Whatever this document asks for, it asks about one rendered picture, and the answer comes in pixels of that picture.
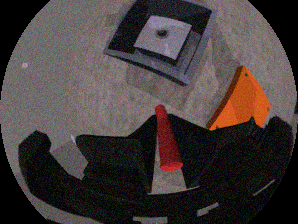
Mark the red peg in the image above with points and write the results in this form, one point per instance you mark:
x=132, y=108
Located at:
x=169, y=153

